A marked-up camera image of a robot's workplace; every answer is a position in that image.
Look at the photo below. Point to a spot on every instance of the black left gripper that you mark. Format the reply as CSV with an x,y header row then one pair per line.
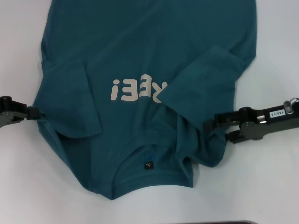
x,y
5,114

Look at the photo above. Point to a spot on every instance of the teal t-shirt with beige print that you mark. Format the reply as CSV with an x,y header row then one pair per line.
x,y
140,46

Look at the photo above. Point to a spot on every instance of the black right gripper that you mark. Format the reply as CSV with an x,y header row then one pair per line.
x,y
271,123

